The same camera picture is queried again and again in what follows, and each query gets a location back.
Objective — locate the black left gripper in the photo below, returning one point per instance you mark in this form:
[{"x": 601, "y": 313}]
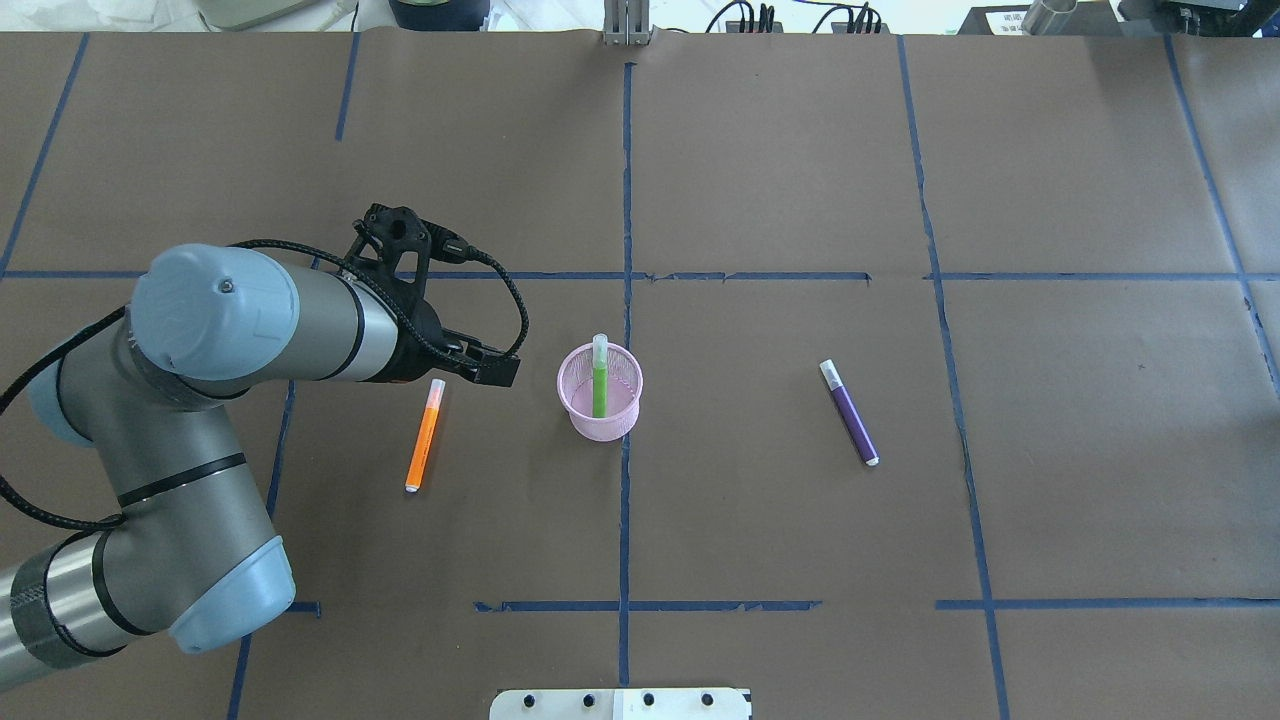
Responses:
[{"x": 416, "y": 344}]

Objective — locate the green highlighter pen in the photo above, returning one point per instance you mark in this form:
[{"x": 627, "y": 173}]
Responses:
[{"x": 599, "y": 376}]

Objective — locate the orange highlighter pen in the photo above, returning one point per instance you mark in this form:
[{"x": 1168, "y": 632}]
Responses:
[{"x": 416, "y": 472}]

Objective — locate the purple highlighter pen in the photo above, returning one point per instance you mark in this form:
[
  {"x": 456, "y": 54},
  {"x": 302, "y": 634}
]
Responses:
[{"x": 849, "y": 414}]

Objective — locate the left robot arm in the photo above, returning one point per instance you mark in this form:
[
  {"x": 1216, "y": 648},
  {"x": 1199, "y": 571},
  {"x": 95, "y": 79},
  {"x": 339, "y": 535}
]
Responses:
[{"x": 192, "y": 550}]

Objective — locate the pink mesh pen holder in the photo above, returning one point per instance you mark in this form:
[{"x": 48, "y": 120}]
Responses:
[{"x": 573, "y": 386}]

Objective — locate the small metal cup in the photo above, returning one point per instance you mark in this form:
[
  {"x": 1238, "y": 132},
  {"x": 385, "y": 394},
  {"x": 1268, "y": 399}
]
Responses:
[{"x": 1047, "y": 17}]

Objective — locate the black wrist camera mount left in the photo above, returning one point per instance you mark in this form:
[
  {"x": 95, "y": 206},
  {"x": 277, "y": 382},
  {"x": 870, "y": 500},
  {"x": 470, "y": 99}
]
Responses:
[{"x": 384, "y": 235}]

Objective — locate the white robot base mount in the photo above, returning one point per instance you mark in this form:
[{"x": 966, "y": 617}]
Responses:
[{"x": 624, "y": 703}]

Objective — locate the aluminium frame post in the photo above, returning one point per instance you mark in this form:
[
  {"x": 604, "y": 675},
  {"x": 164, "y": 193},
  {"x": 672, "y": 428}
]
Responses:
[{"x": 627, "y": 23}]

